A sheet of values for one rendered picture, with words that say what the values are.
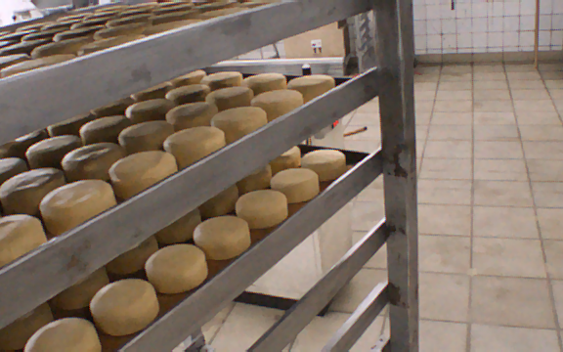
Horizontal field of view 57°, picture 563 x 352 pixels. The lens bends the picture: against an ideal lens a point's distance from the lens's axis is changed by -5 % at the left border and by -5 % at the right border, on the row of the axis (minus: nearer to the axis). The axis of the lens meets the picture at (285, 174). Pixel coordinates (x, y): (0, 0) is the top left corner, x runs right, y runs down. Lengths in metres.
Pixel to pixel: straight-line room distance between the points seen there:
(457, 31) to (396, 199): 5.07
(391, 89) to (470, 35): 5.09
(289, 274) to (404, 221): 1.35
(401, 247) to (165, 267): 0.31
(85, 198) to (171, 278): 0.11
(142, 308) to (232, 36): 0.21
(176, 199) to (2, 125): 0.13
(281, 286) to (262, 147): 1.60
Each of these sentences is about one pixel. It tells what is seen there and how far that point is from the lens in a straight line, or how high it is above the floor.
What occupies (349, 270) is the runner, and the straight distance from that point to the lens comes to 0.58.
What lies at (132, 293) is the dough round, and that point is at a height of 1.06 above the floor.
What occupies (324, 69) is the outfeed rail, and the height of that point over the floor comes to 0.86.
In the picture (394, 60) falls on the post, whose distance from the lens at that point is 0.56.
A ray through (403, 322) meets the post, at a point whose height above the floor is 0.83.
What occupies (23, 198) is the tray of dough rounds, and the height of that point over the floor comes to 1.15.
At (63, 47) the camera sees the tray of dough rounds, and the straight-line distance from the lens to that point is 0.42.
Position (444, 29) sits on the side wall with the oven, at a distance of 5.65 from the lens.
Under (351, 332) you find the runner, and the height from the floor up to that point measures 0.88.
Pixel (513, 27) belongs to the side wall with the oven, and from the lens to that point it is 5.66.
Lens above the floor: 1.29
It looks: 23 degrees down
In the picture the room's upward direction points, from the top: 8 degrees counter-clockwise
